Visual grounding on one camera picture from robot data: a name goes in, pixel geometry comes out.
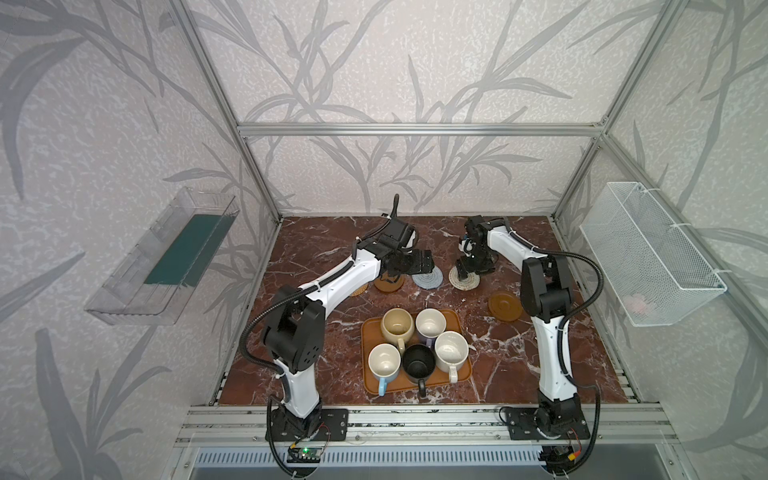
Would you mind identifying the black ceramic mug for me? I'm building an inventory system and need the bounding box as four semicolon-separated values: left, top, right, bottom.
401;344;436;399

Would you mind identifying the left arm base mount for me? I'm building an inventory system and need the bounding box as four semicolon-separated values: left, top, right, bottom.
266;405;349;442

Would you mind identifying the orange serving tray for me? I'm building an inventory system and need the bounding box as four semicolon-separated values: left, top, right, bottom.
361;309;472;398

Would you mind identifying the grey woven coaster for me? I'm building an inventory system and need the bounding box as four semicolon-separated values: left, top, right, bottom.
411;266;444;290

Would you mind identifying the white wire mesh basket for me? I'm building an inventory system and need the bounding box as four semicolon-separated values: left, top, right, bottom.
580;182;727;327

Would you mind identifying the clear plastic wall bin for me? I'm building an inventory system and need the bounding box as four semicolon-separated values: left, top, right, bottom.
85;187;240;326

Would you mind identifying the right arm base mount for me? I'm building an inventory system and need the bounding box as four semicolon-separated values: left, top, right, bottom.
498;406;591;441

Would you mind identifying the cream woven coaster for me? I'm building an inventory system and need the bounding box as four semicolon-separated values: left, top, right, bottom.
449;266;480;291

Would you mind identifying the light blue mug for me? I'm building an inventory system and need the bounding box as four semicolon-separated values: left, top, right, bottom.
368;343;401;396

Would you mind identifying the white speckled mug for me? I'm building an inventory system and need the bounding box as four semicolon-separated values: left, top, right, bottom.
434;331;469;383

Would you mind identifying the beige ceramic mug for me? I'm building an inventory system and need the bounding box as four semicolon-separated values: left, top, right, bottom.
380;308;415;354

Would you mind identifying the woven straw coaster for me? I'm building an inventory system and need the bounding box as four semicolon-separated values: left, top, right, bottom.
351;284;368;297

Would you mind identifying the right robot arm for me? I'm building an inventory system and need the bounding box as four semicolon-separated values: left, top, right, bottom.
455;215;605;402

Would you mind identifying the purple ceramic mug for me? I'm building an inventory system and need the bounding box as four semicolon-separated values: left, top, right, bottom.
415;308;447;348

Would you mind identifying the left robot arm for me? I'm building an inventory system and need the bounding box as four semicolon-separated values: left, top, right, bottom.
238;213;434;421

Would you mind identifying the brown wooden saucer coaster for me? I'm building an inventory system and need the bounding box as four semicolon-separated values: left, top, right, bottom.
373;272;405;294

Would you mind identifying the aluminium front rail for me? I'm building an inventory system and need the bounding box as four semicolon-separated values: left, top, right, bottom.
174;403;680;448

